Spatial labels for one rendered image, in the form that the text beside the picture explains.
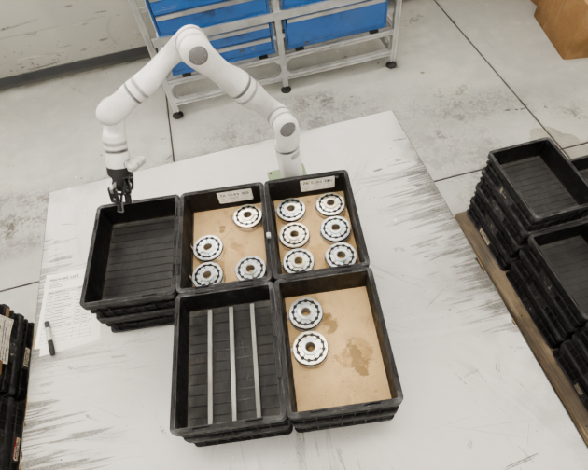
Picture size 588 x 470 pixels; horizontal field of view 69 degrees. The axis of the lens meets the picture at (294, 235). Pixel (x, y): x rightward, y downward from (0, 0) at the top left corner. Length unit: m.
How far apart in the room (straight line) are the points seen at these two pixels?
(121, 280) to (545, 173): 1.87
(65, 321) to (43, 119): 2.41
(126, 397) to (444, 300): 1.09
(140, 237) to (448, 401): 1.16
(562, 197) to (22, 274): 2.88
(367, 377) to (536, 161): 1.44
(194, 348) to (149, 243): 0.45
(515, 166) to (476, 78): 1.40
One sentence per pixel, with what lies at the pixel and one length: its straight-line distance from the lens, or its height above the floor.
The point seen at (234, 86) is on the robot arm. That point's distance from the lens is 1.41.
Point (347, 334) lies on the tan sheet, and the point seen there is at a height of 0.83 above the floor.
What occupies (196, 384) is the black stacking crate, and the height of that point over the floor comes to 0.83.
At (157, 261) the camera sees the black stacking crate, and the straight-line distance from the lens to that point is 1.58.
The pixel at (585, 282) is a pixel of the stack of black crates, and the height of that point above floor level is 0.38.
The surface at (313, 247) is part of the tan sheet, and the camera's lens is 1.48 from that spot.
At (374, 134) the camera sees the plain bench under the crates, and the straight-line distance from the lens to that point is 2.01.
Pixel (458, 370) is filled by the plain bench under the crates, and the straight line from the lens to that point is 1.49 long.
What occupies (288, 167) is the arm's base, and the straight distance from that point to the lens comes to 1.69.
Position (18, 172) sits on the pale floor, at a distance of 3.62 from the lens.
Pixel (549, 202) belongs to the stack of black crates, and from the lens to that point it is 2.20.
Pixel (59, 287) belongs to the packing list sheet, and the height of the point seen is 0.70.
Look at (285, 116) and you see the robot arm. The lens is 1.55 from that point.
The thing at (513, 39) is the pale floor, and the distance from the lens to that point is 4.04.
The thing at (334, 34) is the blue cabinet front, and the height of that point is 0.36.
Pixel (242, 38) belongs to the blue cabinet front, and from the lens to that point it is 3.15.
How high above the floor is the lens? 2.08
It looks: 56 degrees down
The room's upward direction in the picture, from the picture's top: 9 degrees counter-clockwise
